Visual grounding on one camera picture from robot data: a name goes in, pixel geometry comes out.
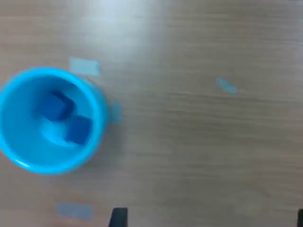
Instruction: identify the blue cube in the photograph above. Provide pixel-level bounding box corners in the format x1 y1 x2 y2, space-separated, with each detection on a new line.
64 115 94 145
37 90 76 122

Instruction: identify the blue plastic bin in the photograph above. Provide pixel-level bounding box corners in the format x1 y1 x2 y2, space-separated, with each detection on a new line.
0 67 108 175

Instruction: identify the blue tape mark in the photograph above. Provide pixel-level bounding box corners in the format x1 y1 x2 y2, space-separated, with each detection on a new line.
56 202 94 220
215 77 238 96
69 57 100 77

